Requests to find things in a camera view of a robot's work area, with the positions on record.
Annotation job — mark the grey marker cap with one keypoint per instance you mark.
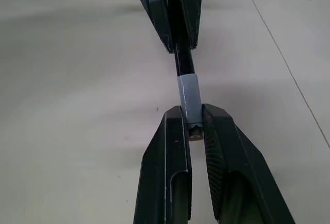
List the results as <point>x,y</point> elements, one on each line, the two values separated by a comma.
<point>189,97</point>

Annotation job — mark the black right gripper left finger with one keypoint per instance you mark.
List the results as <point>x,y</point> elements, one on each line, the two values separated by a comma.
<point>165,162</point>

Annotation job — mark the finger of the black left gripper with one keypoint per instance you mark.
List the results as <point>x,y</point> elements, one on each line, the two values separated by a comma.
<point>192,7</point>
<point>157,7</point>

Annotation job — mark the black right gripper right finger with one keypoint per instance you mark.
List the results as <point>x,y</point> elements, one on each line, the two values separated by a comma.
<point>239,157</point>

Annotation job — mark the black marker pen body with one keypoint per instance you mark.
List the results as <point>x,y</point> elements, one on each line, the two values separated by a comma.
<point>184,61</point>

